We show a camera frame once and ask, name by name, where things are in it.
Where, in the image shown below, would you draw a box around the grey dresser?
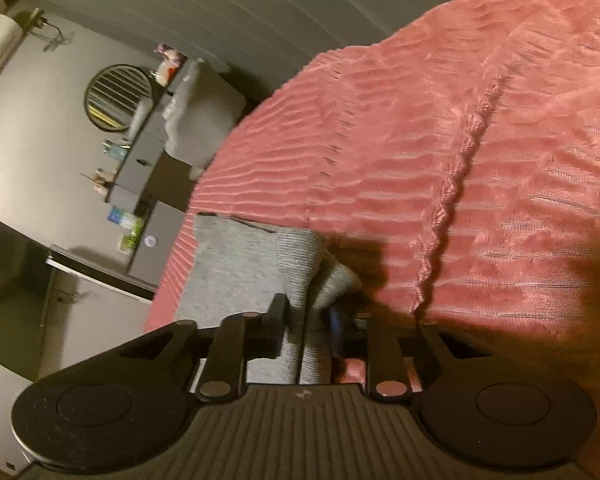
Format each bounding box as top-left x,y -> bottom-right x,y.
105,60 -> 247,212

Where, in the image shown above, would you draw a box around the pink flower decoration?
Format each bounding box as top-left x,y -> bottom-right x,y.
154,43 -> 185,85

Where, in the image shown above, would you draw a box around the green packet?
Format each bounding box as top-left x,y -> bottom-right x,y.
119,229 -> 145,254

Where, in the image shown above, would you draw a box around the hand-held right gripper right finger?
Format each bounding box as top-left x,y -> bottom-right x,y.
329,306 -> 477,403

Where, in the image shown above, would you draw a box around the black flat television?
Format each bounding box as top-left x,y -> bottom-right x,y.
0,219 -> 57,382

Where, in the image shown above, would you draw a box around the blue and white package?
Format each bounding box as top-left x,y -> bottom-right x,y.
107,207 -> 145,235

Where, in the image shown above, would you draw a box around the small pale figurines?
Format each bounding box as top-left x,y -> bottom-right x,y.
91,167 -> 117,197

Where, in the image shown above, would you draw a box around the round black framed mirror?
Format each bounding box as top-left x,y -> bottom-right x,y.
83,63 -> 155,132

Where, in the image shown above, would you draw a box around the wall hook with cables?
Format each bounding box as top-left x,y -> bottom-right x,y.
26,9 -> 77,52

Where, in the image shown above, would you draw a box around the white cloth pile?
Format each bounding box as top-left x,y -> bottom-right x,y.
161,56 -> 247,167

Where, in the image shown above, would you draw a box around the grey pants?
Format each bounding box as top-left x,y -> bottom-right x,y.
192,214 -> 365,387

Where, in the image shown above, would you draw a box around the pink ribbed blanket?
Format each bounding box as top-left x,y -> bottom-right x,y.
145,0 -> 600,480

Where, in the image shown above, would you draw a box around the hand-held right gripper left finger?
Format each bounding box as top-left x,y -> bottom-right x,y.
121,293 -> 291,404

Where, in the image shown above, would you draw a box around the teal bottles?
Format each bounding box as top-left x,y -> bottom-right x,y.
102,139 -> 132,162

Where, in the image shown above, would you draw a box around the small grey cabinet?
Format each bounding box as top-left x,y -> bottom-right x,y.
126,199 -> 187,292

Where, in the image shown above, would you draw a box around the white cabinet with black top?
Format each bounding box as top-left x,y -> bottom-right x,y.
39,244 -> 159,376

